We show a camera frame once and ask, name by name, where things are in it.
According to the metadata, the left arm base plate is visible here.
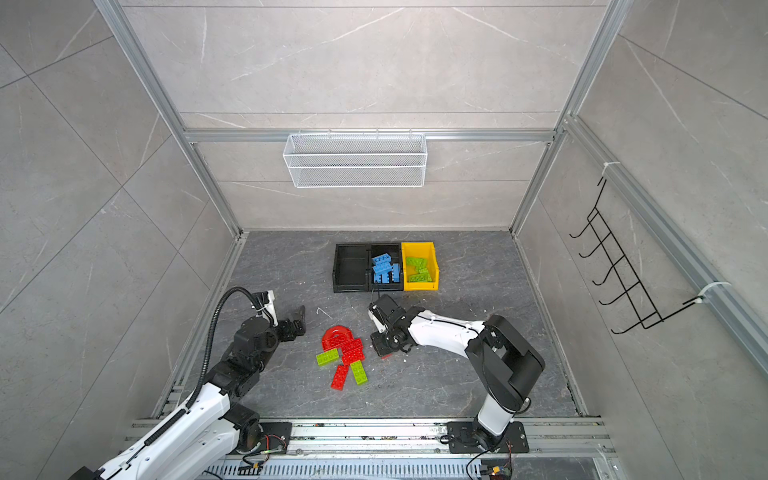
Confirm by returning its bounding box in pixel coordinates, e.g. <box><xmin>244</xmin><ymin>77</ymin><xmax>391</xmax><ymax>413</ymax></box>
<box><xmin>235</xmin><ymin>421</ymin><xmax>293</xmax><ymax>455</ymax></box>

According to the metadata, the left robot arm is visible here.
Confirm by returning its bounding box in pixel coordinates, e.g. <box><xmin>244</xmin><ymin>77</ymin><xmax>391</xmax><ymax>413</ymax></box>
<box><xmin>71</xmin><ymin>286</ymin><xmax>306</xmax><ymax>479</ymax></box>

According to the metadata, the black wire hook rack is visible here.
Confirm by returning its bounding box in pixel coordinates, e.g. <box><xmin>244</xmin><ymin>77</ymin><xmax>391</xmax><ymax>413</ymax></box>
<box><xmin>568</xmin><ymin>177</ymin><xmax>705</xmax><ymax>335</ymax></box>

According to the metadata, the yellow plastic bin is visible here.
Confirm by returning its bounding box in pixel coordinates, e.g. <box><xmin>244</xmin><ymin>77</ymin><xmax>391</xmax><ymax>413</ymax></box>
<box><xmin>401</xmin><ymin>242</ymin><xmax>440</xmax><ymax>291</ymax></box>

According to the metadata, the white wire mesh basket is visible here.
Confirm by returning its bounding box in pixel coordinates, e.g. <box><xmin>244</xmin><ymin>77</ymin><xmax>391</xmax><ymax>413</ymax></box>
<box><xmin>283</xmin><ymin>133</ymin><xmax>428</xmax><ymax>188</ymax></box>

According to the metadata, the black bin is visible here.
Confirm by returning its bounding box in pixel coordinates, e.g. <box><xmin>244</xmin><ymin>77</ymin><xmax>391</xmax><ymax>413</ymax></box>
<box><xmin>369</xmin><ymin>243</ymin><xmax>404</xmax><ymax>291</ymax></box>
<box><xmin>332</xmin><ymin>243</ymin><xmax>371</xmax><ymax>293</ymax></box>

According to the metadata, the red lego block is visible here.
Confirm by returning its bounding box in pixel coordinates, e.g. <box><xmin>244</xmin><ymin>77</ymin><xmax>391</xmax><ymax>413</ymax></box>
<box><xmin>340</xmin><ymin>338</ymin><xmax>365</xmax><ymax>366</ymax></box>

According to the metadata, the small metal hex key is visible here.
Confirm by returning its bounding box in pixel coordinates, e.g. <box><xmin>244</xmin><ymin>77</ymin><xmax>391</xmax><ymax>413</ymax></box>
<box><xmin>316</xmin><ymin>307</ymin><xmax>333</xmax><ymax>320</ymax></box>

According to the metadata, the red arch lego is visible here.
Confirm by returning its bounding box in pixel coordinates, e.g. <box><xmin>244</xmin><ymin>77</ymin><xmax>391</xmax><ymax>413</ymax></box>
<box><xmin>322</xmin><ymin>325</ymin><xmax>354</xmax><ymax>351</ymax></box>

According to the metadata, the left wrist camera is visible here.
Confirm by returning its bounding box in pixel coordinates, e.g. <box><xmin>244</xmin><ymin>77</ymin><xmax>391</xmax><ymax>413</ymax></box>
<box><xmin>251</xmin><ymin>290</ymin><xmax>278</xmax><ymax>327</ymax></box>

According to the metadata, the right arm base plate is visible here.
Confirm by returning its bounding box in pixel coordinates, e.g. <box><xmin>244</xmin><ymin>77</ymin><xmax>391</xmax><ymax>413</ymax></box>
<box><xmin>439</xmin><ymin>421</ymin><xmax>530</xmax><ymax>454</ymax></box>

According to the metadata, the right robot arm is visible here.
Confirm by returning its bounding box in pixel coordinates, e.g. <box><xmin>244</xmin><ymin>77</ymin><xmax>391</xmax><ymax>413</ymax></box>
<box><xmin>368</xmin><ymin>295</ymin><xmax>545</xmax><ymax>450</ymax></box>

